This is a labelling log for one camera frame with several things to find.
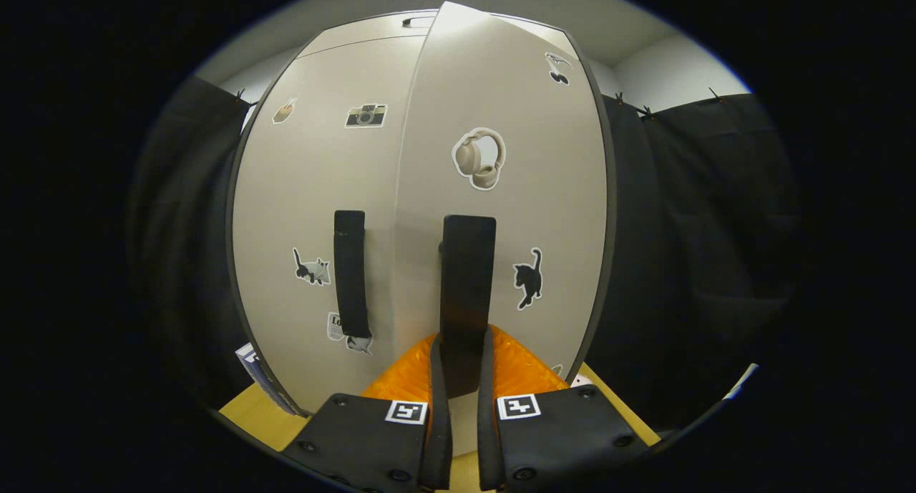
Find black backdrop cloth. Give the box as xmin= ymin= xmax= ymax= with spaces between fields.
xmin=125 ymin=74 xmax=799 ymax=436

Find beige double-door shoe cabinet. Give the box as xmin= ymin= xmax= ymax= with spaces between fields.
xmin=225 ymin=1 xmax=618 ymax=457

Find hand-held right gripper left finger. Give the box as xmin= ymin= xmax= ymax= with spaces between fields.
xmin=283 ymin=333 xmax=453 ymax=492

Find beige cabinet top panel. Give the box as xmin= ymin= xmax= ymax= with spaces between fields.
xmin=297 ymin=12 xmax=439 ymax=59

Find blue and white books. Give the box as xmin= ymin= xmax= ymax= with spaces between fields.
xmin=235 ymin=343 xmax=301 ymax=416

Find beige cabinet door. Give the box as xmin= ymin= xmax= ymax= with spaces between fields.
xmin=230 ymin=35 xmax=430 ymax=415
xmin=392 ymin=1 xmax=613 ymax=457

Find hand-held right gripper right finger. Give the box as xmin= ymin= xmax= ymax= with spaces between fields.
xmin=477 ymin=325 xmax=648 ymax=492

